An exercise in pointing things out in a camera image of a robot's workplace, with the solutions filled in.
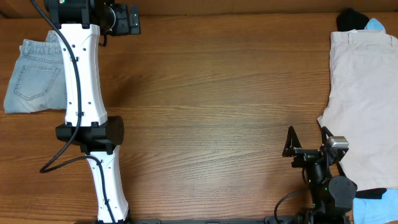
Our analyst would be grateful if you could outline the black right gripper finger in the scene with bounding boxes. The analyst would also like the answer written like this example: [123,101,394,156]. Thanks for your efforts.
[321,126,333,146]
[282,126,302,157]

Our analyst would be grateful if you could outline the light blue denim shorts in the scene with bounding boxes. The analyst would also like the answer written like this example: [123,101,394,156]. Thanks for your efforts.
[3,30,67,114]

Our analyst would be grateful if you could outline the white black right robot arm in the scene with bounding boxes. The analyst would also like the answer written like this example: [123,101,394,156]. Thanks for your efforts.
[282,126,358,224]

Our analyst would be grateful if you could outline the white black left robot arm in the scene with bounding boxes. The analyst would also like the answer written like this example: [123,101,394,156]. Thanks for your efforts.
[44,0,141,223]

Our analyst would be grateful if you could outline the beige shorts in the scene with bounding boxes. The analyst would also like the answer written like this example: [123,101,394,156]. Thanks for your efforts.
[318,30,397,190]

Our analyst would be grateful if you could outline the black garment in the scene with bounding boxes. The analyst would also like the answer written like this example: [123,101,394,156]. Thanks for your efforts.
[336,8,369,32]

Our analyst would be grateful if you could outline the light blue garment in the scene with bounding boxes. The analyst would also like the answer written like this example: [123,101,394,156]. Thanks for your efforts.
[364,18,385,32]

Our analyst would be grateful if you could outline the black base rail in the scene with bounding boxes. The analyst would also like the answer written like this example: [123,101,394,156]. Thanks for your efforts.
[116,216,351,224]

